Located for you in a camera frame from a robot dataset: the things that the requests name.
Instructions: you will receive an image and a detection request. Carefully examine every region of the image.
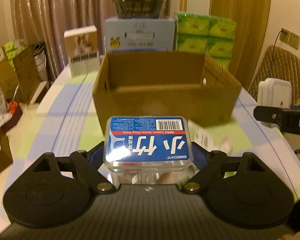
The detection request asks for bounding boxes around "white power adapter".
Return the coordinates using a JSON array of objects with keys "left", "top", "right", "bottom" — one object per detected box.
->
[{"left": 254, "top": 78, "right": 292, "bottom": 128}]

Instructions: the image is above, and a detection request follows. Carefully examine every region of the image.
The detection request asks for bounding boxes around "blue dental floss box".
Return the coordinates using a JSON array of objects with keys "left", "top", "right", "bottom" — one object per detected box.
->
[{"left": 103, "top": 116, "right": 193, "bottom": 173}]

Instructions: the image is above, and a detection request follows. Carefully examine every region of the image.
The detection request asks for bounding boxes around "quilted brown chair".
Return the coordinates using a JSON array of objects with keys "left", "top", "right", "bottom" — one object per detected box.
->
[{"left": 248, "top": 45, "right": 300, "bottom": 106}]

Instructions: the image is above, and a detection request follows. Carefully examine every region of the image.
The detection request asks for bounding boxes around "brown cardboard floor box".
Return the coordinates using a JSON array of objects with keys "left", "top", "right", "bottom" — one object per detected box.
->
[{"left": 0, "top": 47, "right": 42, "bottom": 105}]

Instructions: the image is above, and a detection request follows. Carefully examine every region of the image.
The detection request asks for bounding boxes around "white photo product box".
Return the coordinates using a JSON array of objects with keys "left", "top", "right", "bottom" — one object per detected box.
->
[{"left": 64, "top": 25, "right": 100, "bottom": 77}]

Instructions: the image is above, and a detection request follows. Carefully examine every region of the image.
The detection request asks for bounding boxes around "green tissue pack bundle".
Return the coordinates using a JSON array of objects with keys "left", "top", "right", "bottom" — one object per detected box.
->
[{"left": 174, "top": 12, "right": 237, "bottom": 69}]

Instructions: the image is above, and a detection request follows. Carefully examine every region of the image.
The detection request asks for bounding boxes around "light blue carton box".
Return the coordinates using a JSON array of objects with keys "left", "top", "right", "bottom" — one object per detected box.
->
[{"left": 104, "top": 17, "right": 175, "bottom": 52}]

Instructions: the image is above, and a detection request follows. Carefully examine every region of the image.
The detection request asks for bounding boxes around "brown curtain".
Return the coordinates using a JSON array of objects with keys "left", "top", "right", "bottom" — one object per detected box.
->
[{"left": 9, "top": 0, "right": 172, "bottom": 79}]

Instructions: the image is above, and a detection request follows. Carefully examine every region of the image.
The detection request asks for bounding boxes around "wall power socket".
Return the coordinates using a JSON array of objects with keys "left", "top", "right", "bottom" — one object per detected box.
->
[{"left": 280, "top": 28, "right": 300, "bottom": 50}]

